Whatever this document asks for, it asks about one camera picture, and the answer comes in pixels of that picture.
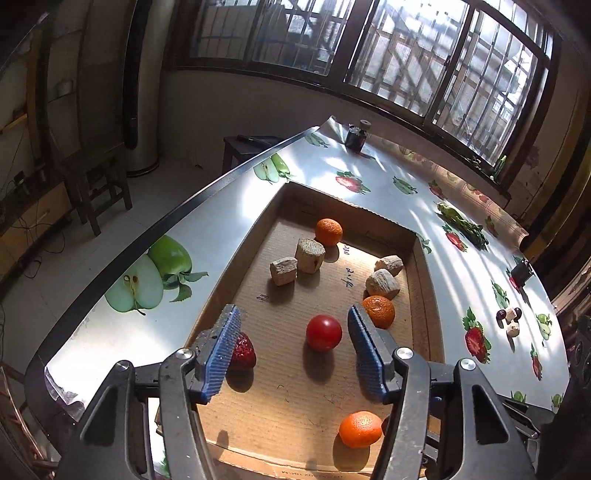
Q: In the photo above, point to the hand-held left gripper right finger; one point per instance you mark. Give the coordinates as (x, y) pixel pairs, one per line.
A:
(367, 355)

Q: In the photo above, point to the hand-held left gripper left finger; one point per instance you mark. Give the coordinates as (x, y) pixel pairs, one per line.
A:
(224, 355)

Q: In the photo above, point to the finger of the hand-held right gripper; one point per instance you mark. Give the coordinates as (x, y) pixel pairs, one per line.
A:
(526, 415)

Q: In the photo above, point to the red strawberry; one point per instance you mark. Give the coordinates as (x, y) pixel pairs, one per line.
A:
(244, 353)

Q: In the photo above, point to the red tomato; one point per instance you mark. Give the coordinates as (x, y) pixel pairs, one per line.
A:
(324, 332)

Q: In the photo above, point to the beige cob chunk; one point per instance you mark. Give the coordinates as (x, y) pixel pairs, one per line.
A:
(310, 255)
(283, 272)
(389, 264)
(381, 283)

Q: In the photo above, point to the cardboard box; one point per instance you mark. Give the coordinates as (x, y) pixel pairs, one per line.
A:
(295, 392)

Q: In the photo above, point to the orange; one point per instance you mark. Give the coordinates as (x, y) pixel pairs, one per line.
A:
(328, 230)
(379, 311)
(360, 429)

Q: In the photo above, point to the small beige piece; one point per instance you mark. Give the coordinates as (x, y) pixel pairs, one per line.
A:
(513, 328)
(510, 314)

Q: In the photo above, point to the fruit print tablecloth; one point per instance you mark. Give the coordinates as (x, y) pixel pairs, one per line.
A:
(221, 221)

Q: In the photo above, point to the small black object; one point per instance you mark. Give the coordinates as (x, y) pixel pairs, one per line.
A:
(521, 273)

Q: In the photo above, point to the green leafy vegetable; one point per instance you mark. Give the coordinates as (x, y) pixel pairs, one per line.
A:
(461, 224)

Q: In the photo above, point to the small dark side table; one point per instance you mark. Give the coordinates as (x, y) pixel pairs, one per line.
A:
(244, 147)

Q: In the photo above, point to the wooden stool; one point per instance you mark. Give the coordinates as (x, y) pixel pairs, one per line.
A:
(94, 184)

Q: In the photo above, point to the dark jar with cap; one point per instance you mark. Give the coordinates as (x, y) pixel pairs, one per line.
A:
(356, 136)

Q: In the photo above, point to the low wooden cabinet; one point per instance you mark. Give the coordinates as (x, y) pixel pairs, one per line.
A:
(27, 217)

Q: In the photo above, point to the white standing air conditioner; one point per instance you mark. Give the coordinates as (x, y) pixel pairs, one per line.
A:
(138, 115)

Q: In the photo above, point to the dark framed window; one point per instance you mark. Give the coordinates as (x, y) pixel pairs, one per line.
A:
(364, 46)

